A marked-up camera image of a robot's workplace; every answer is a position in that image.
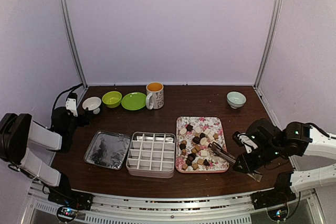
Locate floral pink tray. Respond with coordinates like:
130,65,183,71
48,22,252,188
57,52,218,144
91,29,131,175
175,116,229,174

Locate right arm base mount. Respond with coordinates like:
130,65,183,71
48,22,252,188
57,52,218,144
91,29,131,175
250,172,297,223

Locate front aluminium rail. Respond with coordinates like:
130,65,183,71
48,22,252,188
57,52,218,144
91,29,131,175
19,189,327,223

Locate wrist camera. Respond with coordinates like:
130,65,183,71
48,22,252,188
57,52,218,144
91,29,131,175
65,92,78,117
232,131,249,147

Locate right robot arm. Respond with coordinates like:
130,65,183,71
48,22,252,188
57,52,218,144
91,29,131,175
233,119,335,204

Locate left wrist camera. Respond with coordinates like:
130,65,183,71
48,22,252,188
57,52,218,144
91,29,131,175
65,92,78,117

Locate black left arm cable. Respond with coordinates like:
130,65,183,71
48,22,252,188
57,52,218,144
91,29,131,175
51,83,84,114

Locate left aluminium frame post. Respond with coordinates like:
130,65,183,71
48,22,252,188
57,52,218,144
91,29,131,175
59,0,88,89

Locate green bowl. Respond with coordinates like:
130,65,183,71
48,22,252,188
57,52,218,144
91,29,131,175
102,91,122,108

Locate tan Sweet chocolate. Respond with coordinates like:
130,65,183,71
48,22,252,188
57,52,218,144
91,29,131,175
197,158,204,165

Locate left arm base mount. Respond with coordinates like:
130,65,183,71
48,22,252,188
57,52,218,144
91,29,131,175
47,173,93,223

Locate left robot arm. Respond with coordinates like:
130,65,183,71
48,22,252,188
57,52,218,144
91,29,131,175
1,107,89,205

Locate pale blue ceramic bowl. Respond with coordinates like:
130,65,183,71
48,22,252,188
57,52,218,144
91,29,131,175
226,91,247,109

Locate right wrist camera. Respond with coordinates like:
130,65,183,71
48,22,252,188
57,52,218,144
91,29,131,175
232,131,249,147

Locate aluminium frame post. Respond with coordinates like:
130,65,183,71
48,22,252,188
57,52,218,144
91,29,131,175
59,0,88,89
254,0,283,89

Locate white oval chocolate upper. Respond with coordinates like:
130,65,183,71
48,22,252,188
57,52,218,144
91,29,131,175
194,126,202,133

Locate white black bowl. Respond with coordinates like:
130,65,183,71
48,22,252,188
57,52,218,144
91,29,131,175
82,97,102,115

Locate pink bunny tin lid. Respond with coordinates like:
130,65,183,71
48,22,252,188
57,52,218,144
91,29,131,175
83,131,131,170

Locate dark square chocolate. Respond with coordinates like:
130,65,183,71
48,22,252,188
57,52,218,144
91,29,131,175
186,124,193,132

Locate metal tongs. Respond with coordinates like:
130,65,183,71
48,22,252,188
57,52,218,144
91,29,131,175
208,142,262,182

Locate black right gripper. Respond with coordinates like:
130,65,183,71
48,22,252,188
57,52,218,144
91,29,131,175
233,144,282,175

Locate right aluminium frame post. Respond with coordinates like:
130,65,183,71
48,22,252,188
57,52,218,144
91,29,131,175
254,0,283,89

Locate pink tin box with dividers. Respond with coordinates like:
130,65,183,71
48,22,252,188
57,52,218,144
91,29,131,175
125,132,176,179

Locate white mug with orange inside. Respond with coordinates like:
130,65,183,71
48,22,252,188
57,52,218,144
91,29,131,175
145,82,164,110

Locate green plate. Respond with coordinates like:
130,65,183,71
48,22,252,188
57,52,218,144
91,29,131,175
121,92,146,111

